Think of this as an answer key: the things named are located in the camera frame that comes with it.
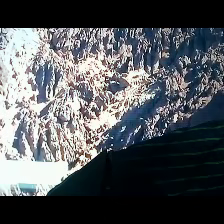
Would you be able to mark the navy pinstriped shirt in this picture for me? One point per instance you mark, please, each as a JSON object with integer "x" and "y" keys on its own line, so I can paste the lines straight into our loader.
{"x": 180, "y": 160}

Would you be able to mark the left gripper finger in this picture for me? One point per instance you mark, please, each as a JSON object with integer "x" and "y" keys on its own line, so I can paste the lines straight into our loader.
{"x": 86, "y": 180}

